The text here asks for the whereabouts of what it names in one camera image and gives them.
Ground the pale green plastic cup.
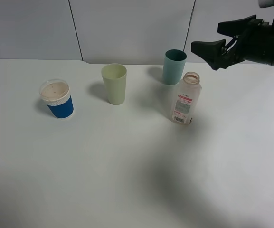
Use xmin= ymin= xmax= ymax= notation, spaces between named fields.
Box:
xmin=101 ymin=63 xmax=127 ymax=105

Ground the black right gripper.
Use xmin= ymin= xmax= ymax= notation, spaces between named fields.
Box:
xmin=191 ymin=15 xmax=274 ymax=70

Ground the blue sleeved clear cup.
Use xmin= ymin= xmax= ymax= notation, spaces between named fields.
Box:
xmin=39 ymin=79 xmax=74 ymax=119

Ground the clear plastic drink bottle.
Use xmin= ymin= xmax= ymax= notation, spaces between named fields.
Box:
xmin=170 ymin=72 xmax=202 ymax=125

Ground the teal plastic cup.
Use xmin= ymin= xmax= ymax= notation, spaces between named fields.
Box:
xmin=162 ymin=49 xmax=187 ymax=86

